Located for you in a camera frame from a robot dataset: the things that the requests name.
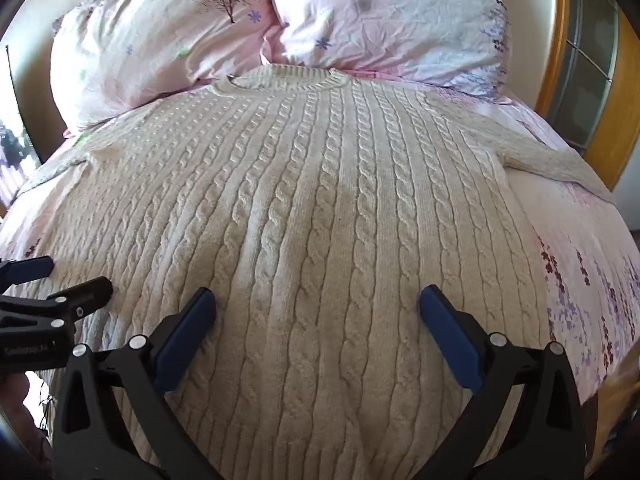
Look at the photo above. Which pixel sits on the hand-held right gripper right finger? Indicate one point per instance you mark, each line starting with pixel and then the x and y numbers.
pixel 450 332

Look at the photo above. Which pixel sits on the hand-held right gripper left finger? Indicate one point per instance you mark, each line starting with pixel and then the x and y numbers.
pixel 186 335

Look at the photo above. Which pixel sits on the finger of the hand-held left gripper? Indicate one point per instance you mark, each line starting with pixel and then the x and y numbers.
pixel 31 267
pixel 87 294

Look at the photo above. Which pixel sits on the pink floral bed sheet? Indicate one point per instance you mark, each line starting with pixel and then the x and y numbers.
pixel 575 260

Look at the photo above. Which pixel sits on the pink floral pillow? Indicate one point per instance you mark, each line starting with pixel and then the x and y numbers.
pixel 395 20
pixel 150 35

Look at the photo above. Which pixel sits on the wooden glass-panel door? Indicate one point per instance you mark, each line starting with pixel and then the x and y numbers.
pixel 595 60

